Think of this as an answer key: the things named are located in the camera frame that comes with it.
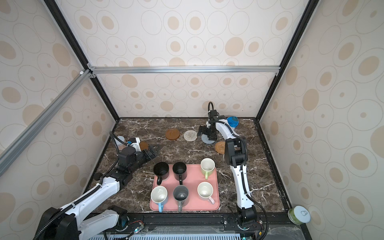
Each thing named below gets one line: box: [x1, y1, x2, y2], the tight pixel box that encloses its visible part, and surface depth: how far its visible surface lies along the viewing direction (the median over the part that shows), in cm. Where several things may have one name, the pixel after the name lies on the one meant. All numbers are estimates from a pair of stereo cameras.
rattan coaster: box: [215, 141, 226, 155], surface depth 105 cm
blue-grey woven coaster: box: [201, 134, 215, 144], surface depth 108 cm
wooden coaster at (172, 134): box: [165, 128, 180, 141], surface depth 112 cm
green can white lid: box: [287, 205, 311, 225], surface depth 73 cm
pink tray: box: [150, 164, 220, 213], surface depth 81 cm
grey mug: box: [173, 185, 189, 213], surface depth 76 cm
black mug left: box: [153, 161, 170, 186], surface depth 84 cm
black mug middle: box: [172, 161, 188, 185], surface depth 85 cm
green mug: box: [200, 158, 216, 180], surface depth 87 cm
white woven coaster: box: [183, 130, 198, 142], surface depth 111 cm
